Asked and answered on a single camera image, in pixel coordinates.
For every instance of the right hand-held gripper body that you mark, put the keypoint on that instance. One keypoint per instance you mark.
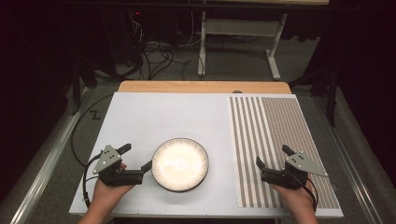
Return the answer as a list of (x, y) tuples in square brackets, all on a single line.
[(292, 177)]

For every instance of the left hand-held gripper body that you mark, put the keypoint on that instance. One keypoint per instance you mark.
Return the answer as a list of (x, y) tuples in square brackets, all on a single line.
[(107, 161)]

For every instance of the white plate with dark rim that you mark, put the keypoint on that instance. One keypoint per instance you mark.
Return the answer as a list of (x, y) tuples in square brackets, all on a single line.
[(180, 165)]

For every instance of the person's right hand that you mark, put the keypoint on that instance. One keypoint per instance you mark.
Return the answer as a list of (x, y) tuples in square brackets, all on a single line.
[(297, 197)]

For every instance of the person's left hand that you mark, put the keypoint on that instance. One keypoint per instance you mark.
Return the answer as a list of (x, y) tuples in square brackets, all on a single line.
[(106, 193)]

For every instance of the striped brown and white placemat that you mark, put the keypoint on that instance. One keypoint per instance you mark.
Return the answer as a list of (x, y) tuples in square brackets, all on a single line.
[(274, 124)]

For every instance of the white board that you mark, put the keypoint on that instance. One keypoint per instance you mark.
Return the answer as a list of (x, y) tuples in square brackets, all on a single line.
[(155, 115)]

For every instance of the black stand leg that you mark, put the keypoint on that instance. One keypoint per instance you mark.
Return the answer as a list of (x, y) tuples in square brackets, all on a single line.
[(332, 102), (76, 93)]

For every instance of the wooden table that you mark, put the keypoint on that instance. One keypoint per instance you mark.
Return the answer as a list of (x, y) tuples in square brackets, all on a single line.
[(202, 87)]

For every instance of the white metal stand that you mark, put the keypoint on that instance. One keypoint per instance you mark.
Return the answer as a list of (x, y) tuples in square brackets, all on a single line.
[(239, 27)]

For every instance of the red indicator light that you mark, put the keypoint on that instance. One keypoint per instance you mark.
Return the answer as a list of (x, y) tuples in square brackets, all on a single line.
[(138, 13)]

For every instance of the aluminium floor rail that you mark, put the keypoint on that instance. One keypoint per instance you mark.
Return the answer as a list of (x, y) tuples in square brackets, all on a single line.
[(46, 165), (351, 174)]

